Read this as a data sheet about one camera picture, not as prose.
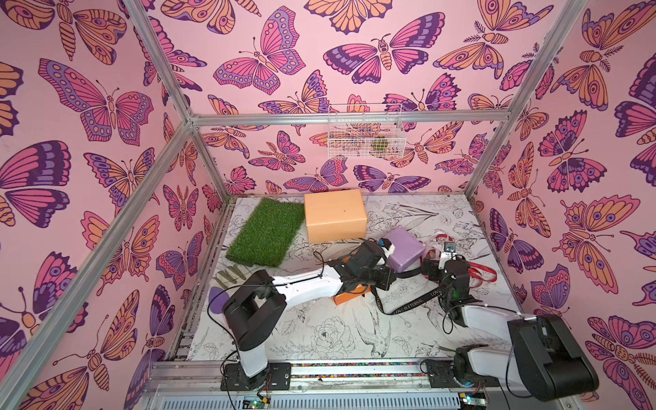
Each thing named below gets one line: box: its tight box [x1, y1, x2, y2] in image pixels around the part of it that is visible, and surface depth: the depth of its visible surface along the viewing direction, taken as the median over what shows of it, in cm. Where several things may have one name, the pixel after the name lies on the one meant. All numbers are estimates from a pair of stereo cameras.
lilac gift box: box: [384, 225, 426, 274], surface depth 94 cm
